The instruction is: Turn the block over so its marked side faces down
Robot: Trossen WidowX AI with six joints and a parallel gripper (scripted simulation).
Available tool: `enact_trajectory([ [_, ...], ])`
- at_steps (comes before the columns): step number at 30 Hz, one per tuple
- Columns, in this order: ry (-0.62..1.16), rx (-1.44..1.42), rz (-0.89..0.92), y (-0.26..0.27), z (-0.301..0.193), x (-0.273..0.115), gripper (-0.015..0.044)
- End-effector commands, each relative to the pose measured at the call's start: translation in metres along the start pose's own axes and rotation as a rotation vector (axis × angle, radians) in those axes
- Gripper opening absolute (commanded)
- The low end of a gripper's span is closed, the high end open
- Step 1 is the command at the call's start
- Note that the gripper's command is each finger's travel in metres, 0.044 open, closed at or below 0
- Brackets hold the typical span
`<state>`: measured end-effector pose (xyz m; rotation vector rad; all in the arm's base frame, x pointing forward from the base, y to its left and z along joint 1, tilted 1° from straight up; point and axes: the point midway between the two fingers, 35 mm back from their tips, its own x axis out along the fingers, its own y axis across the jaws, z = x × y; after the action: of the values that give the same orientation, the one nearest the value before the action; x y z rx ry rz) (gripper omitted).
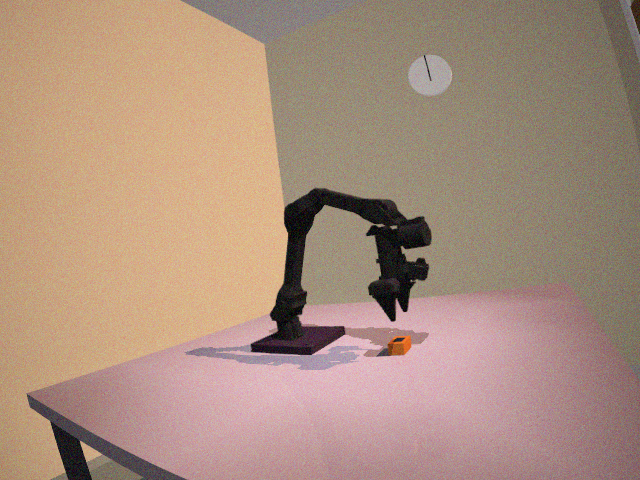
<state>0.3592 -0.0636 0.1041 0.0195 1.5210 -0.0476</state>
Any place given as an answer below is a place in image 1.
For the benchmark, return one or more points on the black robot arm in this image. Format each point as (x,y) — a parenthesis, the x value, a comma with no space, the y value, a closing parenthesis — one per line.
(298,220)

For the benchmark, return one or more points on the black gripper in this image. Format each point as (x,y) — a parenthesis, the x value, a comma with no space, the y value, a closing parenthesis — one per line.
(389,287)

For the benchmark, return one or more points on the orange block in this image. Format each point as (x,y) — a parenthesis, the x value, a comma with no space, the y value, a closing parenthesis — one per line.
(399,345)

